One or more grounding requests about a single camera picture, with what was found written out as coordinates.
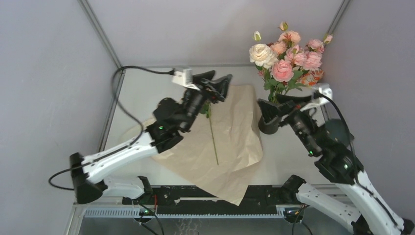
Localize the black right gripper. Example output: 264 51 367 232
255 94 320 156

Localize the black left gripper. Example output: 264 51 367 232
179 70 231 132

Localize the dark brown vase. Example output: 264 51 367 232
257 99 281 135

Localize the white peony flower stem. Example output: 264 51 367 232
249 31 279 103

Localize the peach rose flower stem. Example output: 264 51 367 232
268 22 301 59

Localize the orange wrapping paper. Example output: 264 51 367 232
151 85 263 205

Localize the small pink rose stem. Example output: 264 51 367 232
200 101 219 165

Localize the cream ribbon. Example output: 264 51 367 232
118 117 156 144

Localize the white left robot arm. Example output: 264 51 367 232
69 70 232 204

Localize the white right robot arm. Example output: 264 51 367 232
257 84 415 235

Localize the orange floral cloth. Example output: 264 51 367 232
298 70 324 86

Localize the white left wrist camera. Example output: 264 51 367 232
171 68 200 91

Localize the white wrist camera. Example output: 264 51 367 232
171 68 200 91
300 83 333 111

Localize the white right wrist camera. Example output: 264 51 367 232
300 83 333 111

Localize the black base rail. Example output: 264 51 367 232
122 185 301 216

